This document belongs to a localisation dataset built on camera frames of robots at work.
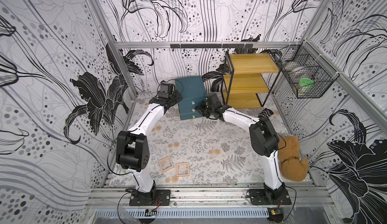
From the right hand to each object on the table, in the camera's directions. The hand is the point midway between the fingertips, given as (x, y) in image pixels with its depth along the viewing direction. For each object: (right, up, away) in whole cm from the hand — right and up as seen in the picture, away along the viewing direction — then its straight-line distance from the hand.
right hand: (196, 106), depth 96 cm
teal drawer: (-5, -2, -3) cm, 6 cm away
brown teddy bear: (+49, -31, -22) cm, 62 cm away
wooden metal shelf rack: (+37, +19, +8) cm, 43 cm away
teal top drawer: (-3, +2, -7) cm, 8 cm away
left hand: (-9, +5, -6) cm, 12 cm away
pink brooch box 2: (-7, -35, -14) cm, 39 cm away
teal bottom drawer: (-4, -6, +2) cm, 8 cm away
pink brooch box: (-17, -33, -12) cm, 39 cm away
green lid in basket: (+58, +13, -17) cm, 62 cm away
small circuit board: (-22, -52, -24) cm, 61 cm away
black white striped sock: (+49, -5, +8) cm, 50 cm away
